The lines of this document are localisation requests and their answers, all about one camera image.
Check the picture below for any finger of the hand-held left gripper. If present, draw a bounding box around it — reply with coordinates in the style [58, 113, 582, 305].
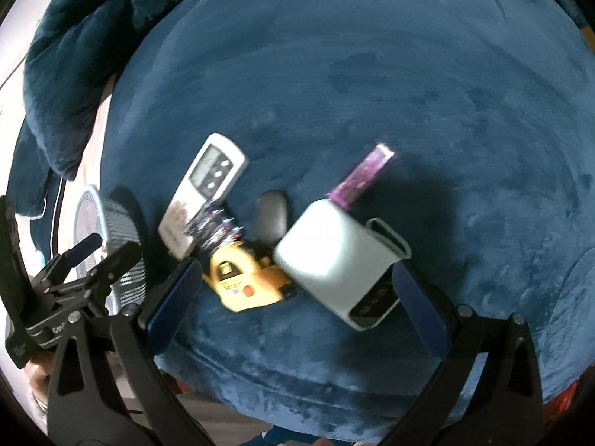
[44, 240, 143, 319]
[30, 233, 103, 290]

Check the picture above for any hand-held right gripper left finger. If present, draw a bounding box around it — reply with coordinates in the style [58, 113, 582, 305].
[46, 258, 215, 446]

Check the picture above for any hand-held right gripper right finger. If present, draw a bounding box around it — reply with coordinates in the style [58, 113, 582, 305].
[386, 262, 544, 446]

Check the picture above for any grey mesh basket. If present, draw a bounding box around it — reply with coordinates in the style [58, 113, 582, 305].
[74, 186, 149, 317]

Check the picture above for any yellow tape measure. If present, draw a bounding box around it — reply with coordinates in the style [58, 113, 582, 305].
[203, 240, 298, 313]

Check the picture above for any dark shiny blister pack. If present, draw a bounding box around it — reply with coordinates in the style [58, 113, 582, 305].
[188, 200, 245, 252]

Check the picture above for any white power bank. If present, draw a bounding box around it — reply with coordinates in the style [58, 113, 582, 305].
[273, 198, 412, 332]

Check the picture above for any black key fob with keyring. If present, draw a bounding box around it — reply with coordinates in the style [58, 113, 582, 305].
[254, 190, 289, 245]

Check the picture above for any white remote control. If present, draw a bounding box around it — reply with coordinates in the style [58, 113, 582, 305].
[157, 133, 247, 261]

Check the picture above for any purple stick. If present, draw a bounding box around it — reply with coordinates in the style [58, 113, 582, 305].
[325, 144, 397, 210]

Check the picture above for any person's left hand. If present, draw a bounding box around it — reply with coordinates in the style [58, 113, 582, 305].
[22, 350, 53, 412]

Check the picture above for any blue pillow with white piping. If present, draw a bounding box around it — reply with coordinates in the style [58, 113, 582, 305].
[12, 121, 66, 217]

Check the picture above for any crumpled blue quilt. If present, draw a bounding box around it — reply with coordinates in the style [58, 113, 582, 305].
[23, 0, 196, 182]

